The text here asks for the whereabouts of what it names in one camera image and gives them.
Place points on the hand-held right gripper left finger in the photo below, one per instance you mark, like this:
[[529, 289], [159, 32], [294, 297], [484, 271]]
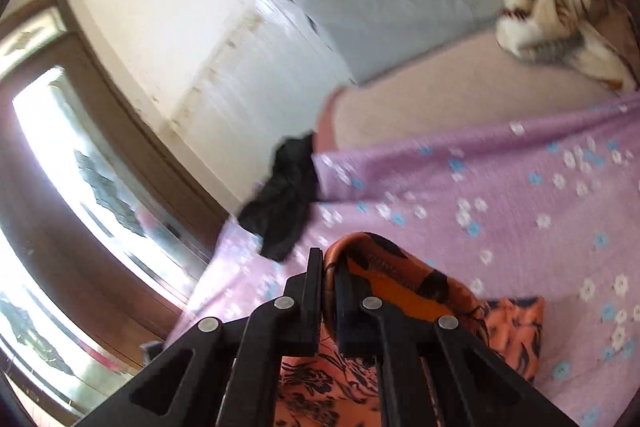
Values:
[[312, 302]]

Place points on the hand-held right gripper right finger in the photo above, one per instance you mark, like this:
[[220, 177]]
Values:
[[350, 322]]

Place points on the orange floral cloth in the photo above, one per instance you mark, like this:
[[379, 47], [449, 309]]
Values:
[[400, 287]]

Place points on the black garment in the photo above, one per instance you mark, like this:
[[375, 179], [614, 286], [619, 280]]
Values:
[[285, 202]]

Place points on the purple floral bed sheet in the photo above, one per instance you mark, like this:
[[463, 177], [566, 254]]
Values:
[[500, 207]]

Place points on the wooden balcony door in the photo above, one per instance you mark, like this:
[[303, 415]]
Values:
[[150, 132]]

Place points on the white bedside cabinet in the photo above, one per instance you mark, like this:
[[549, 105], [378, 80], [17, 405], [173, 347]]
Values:
[[260, 72]]

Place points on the pink mattress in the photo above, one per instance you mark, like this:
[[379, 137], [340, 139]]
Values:
[[450, 97]]

